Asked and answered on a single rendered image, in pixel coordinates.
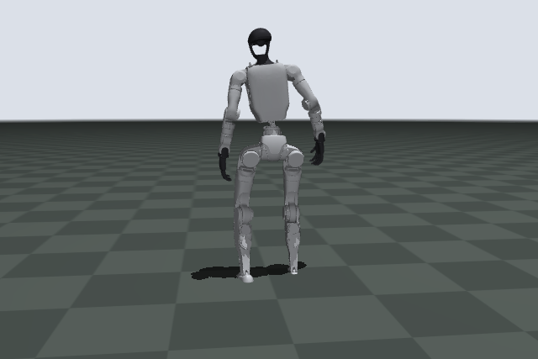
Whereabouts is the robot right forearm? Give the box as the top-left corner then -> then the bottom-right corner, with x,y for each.
308,102 -> 326,139

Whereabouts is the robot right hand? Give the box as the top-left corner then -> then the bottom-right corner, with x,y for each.
309,133 -> 325,166

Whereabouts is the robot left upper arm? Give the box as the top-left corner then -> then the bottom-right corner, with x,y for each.
226,69 -> 247,121

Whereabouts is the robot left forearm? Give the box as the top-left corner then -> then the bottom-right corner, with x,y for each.
218,107 -> 235,154

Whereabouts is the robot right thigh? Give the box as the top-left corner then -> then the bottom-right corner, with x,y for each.
282,144 -> 304,223

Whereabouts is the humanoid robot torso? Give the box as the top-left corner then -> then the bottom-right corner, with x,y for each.
245,60 -> 289,161

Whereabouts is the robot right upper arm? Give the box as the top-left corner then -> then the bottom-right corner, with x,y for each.
284,64 -> 318,111

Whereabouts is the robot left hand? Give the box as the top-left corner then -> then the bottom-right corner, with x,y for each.
218,147 -> 232,181

